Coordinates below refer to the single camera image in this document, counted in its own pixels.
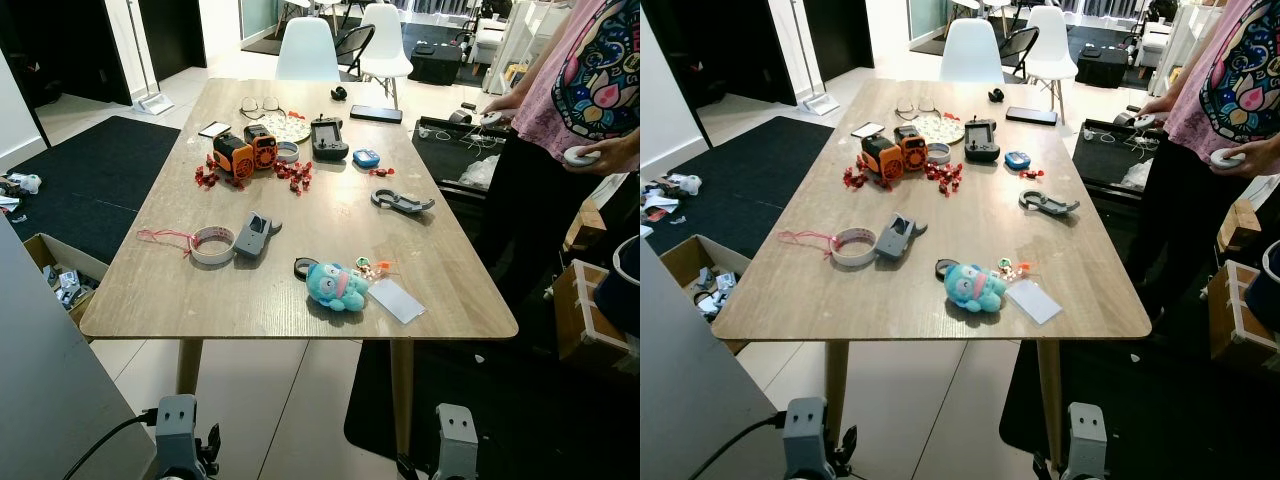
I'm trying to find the colourful charm keychain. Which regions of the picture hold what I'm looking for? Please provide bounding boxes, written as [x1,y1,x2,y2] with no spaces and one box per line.
[990,257,1038,284]
[350,256,398,283]

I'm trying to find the white plastic chair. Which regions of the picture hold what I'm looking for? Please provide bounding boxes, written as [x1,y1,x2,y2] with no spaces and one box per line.
[1022,5,1078,111]
[358,3,414,109]
[939,19,1004,84]
[276,17,341,82]

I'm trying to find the grey plastic device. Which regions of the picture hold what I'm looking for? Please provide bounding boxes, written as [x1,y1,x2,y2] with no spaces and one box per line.
[234,211,283,259]
[875,213,926,263]

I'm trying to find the light grey right wrist camera mount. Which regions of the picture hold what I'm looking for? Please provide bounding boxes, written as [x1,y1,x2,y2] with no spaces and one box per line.
[436,403,479,480]
[1066,403,1108,480]

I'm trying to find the white card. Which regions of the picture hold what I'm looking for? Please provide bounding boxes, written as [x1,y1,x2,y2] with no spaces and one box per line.
[1005,279,1064,326]
[368,278,428,325]

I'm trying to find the person's left hand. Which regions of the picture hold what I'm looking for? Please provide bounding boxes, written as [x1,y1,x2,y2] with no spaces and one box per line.
[578,133,641,176]
[1228,135,1280,179]

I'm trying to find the black chair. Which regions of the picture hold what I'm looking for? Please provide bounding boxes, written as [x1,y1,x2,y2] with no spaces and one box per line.
[1000,26,1039,81]
[335,24,376,81]

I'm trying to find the black floor mat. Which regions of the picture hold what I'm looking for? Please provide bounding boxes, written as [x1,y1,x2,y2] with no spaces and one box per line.
[345,340,641,480]
[1000,340,1280,480]

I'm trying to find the black open case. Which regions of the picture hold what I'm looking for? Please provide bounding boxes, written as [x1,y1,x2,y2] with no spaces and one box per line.
[412,117,511,196]
[1072,119,1161,196]

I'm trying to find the small brown cardboard box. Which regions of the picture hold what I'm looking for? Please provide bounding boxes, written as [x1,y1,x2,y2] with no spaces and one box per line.
[1216,198,1263,253]
[565,198,611,253]

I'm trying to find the red string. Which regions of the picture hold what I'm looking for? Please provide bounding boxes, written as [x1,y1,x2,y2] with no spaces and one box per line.
[137,229,196,259]
[778,230,836,260]

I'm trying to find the person in pink shirt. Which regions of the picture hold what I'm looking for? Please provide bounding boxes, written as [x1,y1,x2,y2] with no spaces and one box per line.
[475,0,641,301]
[1125,0,1280,321]

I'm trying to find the black floor rug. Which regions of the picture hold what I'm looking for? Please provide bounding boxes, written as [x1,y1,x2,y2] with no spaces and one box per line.
[645,116,836,256]
[0,116,182,266]

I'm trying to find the dark blue bin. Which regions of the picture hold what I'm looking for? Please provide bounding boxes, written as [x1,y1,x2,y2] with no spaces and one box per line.
[598,235,641,336]
[1243,238,1280,336]

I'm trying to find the wooden table leg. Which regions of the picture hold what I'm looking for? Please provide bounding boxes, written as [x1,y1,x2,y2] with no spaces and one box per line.
[1038,338,1064,456]
[826,340,852,403]
[177,338,204,396]
[390,338,416,456]

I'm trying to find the white patterned plate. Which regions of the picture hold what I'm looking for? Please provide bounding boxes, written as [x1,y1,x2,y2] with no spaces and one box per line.
[920,116,966,145]
[268,115,313,144]

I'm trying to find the large white board panel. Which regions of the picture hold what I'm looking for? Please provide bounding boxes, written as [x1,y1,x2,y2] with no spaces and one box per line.
[640,240,791,480]
[0,215,158,480]

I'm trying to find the wooden crate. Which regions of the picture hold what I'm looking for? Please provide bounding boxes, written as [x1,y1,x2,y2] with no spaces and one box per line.
[553,260,641,371]
[1208,260,1280,373]

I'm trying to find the black remote controller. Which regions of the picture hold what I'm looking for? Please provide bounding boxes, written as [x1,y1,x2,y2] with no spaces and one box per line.
[963,118,1000,163]
[311,117,350,162]

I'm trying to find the open cardboard box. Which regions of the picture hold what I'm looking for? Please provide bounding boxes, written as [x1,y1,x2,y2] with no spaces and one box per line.
[662,235,751,346]
[22,233,109,326]

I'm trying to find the black suitcase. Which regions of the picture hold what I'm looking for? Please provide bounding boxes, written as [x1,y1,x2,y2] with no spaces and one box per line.
[1076,45,1131,89]
[410,42,466,86]

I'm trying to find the grey and black clamp tool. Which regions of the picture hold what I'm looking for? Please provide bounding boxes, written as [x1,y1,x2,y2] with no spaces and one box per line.
[1019,189,1081,217]
[371,187,436,216]

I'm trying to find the large white tape roll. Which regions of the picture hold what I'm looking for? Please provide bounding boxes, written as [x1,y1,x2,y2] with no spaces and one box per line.
[190,227,237,266]
[831,228,877,267]

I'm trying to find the orange and black device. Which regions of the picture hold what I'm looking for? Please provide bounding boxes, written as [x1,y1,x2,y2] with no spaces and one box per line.
[894,126,928,170]
[861,136,905,182]
[244,125,278,169]
[212,135,256,181]

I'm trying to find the blue plush toy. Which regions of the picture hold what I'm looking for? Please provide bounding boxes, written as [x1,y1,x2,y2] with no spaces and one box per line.
[944,263,1009,314]
[305,262,371,313]

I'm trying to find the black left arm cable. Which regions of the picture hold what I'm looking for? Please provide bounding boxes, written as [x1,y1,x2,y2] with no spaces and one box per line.
[62,408,161,480]
[688,412,786,480]

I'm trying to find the red wrapped candy pile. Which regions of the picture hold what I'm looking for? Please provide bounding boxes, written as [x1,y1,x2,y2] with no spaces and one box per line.
[924,161,964,196]
[195,160,246,191]
[843,162,894,193]
[275,160,314,195]

